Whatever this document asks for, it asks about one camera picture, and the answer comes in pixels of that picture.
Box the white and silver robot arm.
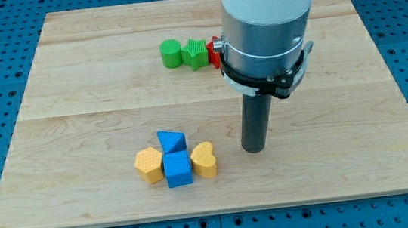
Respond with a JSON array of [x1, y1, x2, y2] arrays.
[[221, 0, 312, 78]]

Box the blue triangle block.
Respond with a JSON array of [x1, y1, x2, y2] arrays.
[[156, 131, 187, 154]]

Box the yellow heart block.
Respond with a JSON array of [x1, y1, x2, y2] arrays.
[[190, 142, 218, 179]]

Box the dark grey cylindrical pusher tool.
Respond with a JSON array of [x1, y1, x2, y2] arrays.
[[241, 94, 271, 153]]

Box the blue cube block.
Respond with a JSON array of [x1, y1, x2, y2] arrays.
[[162, 150, 193, 188]]

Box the red block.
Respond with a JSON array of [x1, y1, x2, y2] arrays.
[[206, 36, 221, 69]]

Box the green star block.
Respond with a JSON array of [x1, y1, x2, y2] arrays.
[[181, 39, 209, 71]]

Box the green cylinder block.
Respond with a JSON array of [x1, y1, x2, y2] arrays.
[[159, 39, 183, 69]]

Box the yellow hexagon block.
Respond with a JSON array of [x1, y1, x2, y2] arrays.
[[134, 147, 164, 184]]

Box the wooden board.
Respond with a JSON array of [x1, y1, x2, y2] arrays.
[[0, 0, 408, 228]]

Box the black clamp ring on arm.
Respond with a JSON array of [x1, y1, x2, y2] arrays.
[[212, 26, 320, 107]]

